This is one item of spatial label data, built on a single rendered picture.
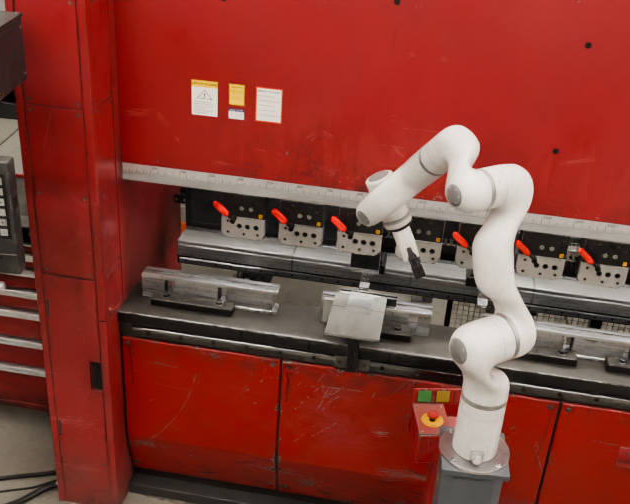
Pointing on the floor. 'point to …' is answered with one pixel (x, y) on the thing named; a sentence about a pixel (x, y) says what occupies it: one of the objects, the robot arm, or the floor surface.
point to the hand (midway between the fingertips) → (417, 268)
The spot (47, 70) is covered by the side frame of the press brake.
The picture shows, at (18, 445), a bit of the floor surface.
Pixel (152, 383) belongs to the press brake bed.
